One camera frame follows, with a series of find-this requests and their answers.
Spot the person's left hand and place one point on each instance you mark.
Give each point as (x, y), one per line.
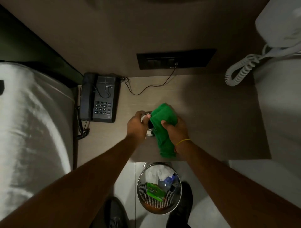
(136, 128)

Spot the person's right hand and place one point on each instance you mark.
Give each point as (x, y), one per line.
(177, 135)

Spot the person's right thumb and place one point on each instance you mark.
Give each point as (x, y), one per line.
(167, 125)

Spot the person's left thumb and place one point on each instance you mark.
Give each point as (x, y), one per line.
(145, 122)

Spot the green cloth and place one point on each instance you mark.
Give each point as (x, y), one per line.
(162, 117)

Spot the white mug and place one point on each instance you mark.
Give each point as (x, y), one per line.
(149, 133)

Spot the person's right forearm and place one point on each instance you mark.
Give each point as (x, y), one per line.
(235, 190)

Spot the person's left forearm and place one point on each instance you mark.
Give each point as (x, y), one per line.
(77, 185)

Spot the yellow wristband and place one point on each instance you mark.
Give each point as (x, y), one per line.
(183, 141)

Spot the black telephone base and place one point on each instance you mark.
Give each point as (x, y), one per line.
(104, 103)

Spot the crumpled white paper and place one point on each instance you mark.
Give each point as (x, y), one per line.
(157, 171)

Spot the clear plastic bottle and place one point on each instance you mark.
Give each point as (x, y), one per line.
(167, 182)

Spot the black telephone handset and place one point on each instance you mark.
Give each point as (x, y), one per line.
(86, 96)

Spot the green snack packet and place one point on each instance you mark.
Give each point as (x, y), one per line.
(155, 191)

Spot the metal mesh waste bin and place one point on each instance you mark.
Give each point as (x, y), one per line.
(145, 202)

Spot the person's right black shoe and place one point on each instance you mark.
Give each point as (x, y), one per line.
(182, 209)

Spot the person's black shoe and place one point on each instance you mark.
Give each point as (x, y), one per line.
(182, 209)
(115, 213)

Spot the person's left black shoe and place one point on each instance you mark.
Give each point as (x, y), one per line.
(115, 213)

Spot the bed with white sheet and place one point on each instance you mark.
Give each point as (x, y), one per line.
(33, 131)

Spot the dark padded headboard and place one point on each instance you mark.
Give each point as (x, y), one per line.
(35, 51)

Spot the black wall switch panel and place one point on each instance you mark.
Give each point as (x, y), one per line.
(188, 57)

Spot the white wall hair dryer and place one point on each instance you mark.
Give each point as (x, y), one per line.
(279, 21)

